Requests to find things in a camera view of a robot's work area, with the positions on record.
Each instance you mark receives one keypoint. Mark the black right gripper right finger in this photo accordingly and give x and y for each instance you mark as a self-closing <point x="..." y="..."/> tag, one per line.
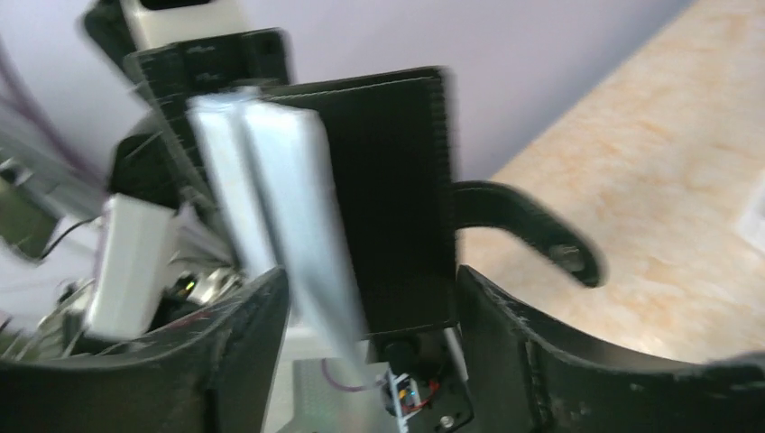
<point x="529" y="372"/>

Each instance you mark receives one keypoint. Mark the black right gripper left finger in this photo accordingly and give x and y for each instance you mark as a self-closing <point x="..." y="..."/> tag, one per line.
<point x="210" y="371"/>

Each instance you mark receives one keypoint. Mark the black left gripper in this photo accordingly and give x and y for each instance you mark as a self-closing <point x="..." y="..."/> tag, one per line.
<point x="168" y="76"/>

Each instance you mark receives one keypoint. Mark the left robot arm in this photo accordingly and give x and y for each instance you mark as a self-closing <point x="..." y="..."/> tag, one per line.
<point x="156" y="172"/>

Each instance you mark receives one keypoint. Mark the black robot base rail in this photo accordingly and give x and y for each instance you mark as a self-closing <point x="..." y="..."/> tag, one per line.
<point x="424" y="387"/>

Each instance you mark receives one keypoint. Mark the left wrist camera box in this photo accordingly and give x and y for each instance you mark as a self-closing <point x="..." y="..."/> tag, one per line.
<point x="124" y="27"/>

